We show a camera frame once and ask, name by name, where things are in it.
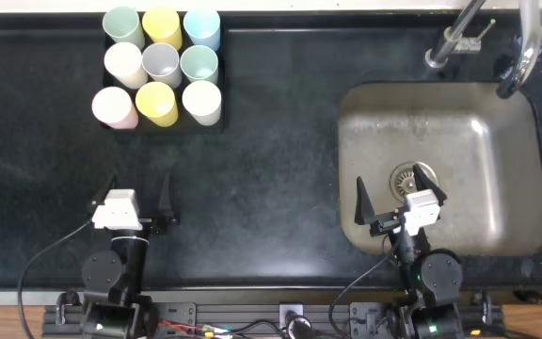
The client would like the pink cup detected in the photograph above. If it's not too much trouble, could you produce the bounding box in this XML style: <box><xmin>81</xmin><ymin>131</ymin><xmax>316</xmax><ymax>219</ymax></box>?
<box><xmin>91</xmin><ymin>86</ymin><xmax>139</xmax><ymax>131</ymax></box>

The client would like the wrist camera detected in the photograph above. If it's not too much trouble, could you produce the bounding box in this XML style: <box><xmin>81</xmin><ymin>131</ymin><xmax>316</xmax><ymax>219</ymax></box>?
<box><xmin>401</xmin><ymin>189</ymin><xmax>441</xmax><ymax>237</ymax></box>
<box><xmin>91</xmin><ymin>188</ymin><xmax>144</xmax><ymax>232</ymax></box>

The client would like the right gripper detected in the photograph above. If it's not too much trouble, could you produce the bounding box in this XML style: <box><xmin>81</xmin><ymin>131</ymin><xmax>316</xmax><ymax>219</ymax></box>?
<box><xmin>354</xmin><ymin>163</ymin><xmax>448</xmax><ymax>238</ymax></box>

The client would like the black tray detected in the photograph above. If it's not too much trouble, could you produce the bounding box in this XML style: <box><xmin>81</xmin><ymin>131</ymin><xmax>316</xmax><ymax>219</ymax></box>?
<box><xmin>100</xmin><ymin>23</ymin><xmax>228</xmax><ymax>136</ymax></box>

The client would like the steel sink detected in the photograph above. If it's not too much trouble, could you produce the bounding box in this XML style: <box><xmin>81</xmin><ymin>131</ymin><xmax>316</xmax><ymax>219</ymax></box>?
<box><xmin>338</xmin><ymin>82</ymin><xmax>542</xmax><ymax>258</ymax></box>

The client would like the steel tap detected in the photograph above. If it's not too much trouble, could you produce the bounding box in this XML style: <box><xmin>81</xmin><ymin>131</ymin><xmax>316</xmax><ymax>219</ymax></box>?
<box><xmin>423</xmin><ymin>0</ymin><xmax>542</xmax><ymax>100</ymax></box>

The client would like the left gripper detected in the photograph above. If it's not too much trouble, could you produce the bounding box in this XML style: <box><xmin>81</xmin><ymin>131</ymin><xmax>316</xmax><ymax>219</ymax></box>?
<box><xmin>90</xmin><ymin>172</ymin><xmax>181</xmax><ymax>235</ymax></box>

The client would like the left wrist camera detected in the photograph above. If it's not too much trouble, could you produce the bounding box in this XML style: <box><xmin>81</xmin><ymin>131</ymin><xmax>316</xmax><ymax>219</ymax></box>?
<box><xmin>91</xmin><ymin>188</ymin><xmax>144</xmax><ymax>232</ymax></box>

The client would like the white cup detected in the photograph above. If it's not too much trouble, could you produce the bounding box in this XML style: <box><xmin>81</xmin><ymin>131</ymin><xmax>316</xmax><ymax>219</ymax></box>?
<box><xmin>182</xmin><ymin>80</ymin><xmax>223</xmax><ymax>127</ymax></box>
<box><xmin>104</xmin><ymin>41</ymin><xmax>149</xmax><ymax>90</ymax></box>

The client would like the grey cup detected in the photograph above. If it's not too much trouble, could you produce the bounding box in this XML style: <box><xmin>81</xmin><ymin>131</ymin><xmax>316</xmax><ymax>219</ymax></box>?
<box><xmin>141</xmin><ymin>42</ymin><xmax>183</xmax><ymax>89</ymax></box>

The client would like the mounting rail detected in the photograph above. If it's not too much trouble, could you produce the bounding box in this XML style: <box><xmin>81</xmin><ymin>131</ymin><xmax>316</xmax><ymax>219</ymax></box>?
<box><xmin>40</xmin><ymin>289</ymin><xmax>507</xmax><ymax>339</ymax></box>

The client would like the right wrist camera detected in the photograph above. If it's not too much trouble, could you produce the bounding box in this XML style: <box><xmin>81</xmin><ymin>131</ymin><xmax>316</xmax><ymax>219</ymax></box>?
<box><xmin>401</xmin><ymin>189</ymin><xmax>441</xmax><ymax>237</ymax></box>

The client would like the green cup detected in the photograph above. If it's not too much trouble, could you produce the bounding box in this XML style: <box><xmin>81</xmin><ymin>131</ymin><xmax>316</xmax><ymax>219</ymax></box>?
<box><xmin>179</xmin><ymin>44</ymin><xmax>220</xmax><ymax>85</ymax></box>
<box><xmin>102</xmin><ymin>6</ymin><xmax>146</xmax><ymax>50</ymax></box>

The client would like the blue cup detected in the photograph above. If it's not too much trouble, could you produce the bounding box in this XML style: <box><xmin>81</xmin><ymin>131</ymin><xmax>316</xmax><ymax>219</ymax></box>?
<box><xmin>183</xmin><ymin>8</ymin><xmax>222</xmax><ymax>52</ymax></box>

